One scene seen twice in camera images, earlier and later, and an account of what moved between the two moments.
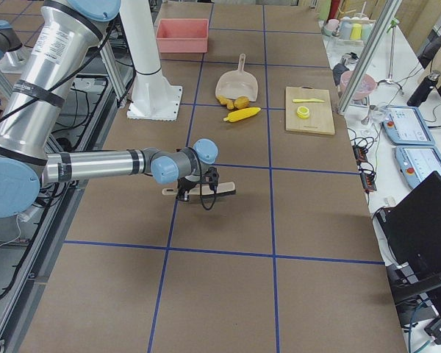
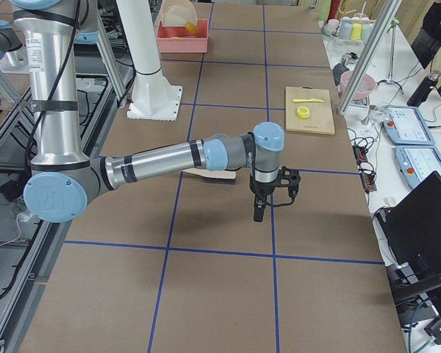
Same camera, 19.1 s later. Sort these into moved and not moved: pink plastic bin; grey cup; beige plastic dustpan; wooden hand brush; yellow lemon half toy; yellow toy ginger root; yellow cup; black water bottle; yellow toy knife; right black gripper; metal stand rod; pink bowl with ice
Moved: yellow toy ginger root; beige plastic dustpan; wooden hand brush; right black gripper
Not moved: pink bowl with ice; grey cup; yellow toy knife; metal stand rod; pink plastic bin; yellow lemon half toy; yellow cup; black water bottle
